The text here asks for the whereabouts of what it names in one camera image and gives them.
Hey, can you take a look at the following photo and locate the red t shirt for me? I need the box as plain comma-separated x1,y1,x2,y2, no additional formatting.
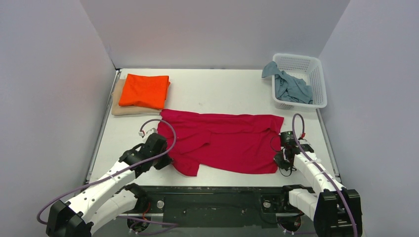
157,109,284,176

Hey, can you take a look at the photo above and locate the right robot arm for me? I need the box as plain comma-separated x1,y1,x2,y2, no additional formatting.
274,131,363,237

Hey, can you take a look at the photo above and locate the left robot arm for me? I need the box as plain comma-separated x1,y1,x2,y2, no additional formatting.
46,130,172,237

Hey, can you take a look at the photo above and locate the folded beige t shirt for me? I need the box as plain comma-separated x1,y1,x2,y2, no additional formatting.
111,79,161,116

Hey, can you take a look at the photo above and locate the folded orange t shirt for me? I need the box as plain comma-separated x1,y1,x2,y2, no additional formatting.
119,74,170,110

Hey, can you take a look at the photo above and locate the grey-blue t shirt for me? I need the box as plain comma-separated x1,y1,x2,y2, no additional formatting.
262,61,313,104

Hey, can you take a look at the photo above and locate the white plastic basket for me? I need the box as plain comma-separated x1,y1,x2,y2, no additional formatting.
271,53,328,110

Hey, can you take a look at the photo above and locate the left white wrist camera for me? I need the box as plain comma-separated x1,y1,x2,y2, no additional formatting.
138,128,157,139

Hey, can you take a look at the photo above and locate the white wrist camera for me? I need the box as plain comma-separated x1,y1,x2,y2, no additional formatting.
138,128,157,139
298,138,311,146

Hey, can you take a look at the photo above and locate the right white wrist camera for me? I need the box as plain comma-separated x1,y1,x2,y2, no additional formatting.
298,138,311,146

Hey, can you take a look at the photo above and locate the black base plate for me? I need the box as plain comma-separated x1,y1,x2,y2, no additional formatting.
109,185,344,230

